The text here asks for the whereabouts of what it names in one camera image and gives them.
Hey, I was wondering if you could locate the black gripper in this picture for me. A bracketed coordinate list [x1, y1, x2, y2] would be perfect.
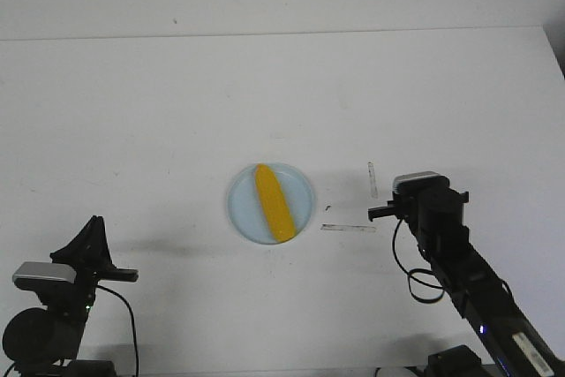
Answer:
[368, 184, 470, 258]
[39, 215, 139, 320]

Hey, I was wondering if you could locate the yellow corn cob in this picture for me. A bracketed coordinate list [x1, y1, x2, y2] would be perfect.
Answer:
[254, 163, 297, 243]

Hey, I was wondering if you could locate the light blue round plate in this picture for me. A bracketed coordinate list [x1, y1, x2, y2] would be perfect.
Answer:
[226, 163, 315, 245]

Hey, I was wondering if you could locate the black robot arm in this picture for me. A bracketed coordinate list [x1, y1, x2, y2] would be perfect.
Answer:
[2, 215, 139, 376]
[368, 171, 564, 376]

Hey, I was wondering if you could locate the clear tape strip on table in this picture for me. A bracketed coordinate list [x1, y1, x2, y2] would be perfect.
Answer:
[320, 223, 376, 233]

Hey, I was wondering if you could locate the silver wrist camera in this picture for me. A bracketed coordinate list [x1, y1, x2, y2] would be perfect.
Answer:
[392, 171, 450, 196]
[12, 261, 77, 292]

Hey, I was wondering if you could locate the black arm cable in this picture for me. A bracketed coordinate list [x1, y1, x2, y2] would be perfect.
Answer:
[4, 284, 140, 377]
[391, 217, 446, 305]

